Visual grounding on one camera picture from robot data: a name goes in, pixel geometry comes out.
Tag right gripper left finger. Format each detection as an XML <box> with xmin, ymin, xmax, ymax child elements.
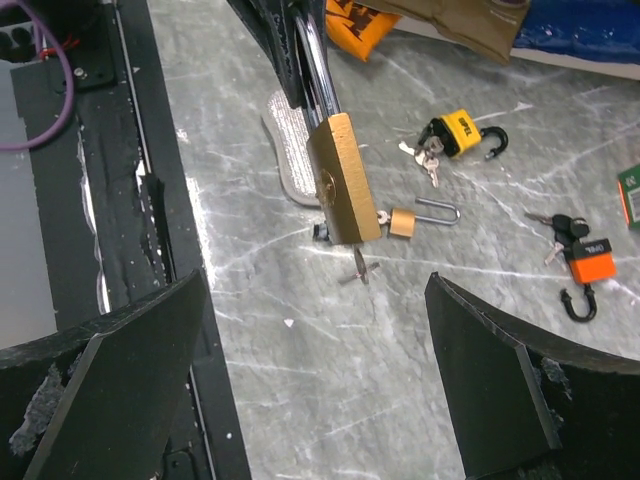
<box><xmin>1</xmin><ymin>270</ymin><xmax>206</xmax><ymax>479</ymax></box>

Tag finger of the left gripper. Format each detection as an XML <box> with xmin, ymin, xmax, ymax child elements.
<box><xmin>227</xmin><ymin>0</ymin><xmax>304</xmax><ymax>108</ymax></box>

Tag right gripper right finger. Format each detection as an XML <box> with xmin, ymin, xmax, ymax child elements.
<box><xmin>425</xmin><ymin>273</ymin><xmax>639</xmax><ymax>479</ymax></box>

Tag orange black padlock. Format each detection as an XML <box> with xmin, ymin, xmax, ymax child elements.
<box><xmin>560</xmin><ymin>238</ymin><xmax>617</xmax><ymax>323</ymax></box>

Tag black keys of orange padlock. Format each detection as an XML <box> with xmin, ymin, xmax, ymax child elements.
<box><xmin>525</xmin><ymin>212</ymin><xmax>591</xmax><ymax>266</ymax></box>

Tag large brass padlock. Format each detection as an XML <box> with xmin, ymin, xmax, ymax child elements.
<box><xmin>292</xmin><ymin>7</ymin><xmax>381</xmax><ymax>246</ymax></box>

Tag orange snack bag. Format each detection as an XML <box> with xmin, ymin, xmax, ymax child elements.
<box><xmin>325</xmin><ymin>0</ymin><xmax>400</xmax><ymax>62</ymax></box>

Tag silver glitter sponge pad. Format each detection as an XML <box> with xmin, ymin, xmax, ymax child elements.
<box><xmin>261</xmin><ymin>89</ymin><xmax>320</xmax><ymax>209</ymax></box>

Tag yellow black padlock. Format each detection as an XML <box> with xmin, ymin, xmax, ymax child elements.
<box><xmin>415</xmin><ymin>109</ymin><xmax>509</xmax><ymax>160</ymax></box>

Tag brown paper bag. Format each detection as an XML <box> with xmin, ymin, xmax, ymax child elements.
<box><xmin>361</xmin><ymin>0</ymin><xmax>531</xmax><ymax>65</ymax></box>

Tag small brass padlock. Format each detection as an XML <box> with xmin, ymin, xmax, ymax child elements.
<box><xmin>376</xmin><ymin>197</ymin><xmax>461</xmax><ymax>239</ymax></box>

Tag orange green box on table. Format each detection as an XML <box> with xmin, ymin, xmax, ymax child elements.
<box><xmin>617</xmin><ymin>164</ymin><xmax>640</xmax><ymax>230</ymax></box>

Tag blue snack bag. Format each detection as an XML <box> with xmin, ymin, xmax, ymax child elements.
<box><xmin>513</xmin><ymin>0</ymin><xmax>639</xmax><ymax>65</ymax></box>

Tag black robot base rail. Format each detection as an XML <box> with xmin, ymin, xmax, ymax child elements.
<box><xmin>1</xmin><ymin>1</ymin><xmax>251</xmax><ymax>479</ymax></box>

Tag grey figurine keychain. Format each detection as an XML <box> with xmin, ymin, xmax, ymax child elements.
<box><xmin>312</xmin><ymin>222</ymin><xmax>331</xmax><ymax>242</ymax></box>

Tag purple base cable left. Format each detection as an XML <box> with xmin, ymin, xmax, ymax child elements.
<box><xmin>0</xmin><ymin>0</ymin><xmax>76</xmax><ymax>154</ymax></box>

